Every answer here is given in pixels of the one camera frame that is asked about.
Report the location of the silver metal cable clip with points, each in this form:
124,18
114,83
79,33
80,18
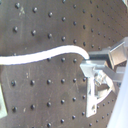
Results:
99,83

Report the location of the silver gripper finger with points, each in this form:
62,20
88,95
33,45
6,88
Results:
112,56
115,74

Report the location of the beige block at edge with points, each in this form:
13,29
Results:
3,110

